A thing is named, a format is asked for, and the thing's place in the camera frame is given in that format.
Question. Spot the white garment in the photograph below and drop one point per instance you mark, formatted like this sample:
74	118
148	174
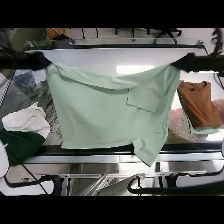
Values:
28	120

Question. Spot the pale striped garment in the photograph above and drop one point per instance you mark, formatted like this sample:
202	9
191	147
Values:
201	130

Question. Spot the pale green T-shirt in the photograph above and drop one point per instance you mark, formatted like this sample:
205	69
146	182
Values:
100	116

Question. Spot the black office chair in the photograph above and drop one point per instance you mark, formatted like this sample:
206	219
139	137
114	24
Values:
166	32

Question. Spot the dark green garment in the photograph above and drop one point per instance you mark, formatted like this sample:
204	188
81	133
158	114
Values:
20	145

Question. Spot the brown T-shirt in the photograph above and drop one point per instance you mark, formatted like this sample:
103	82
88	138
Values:
200	105

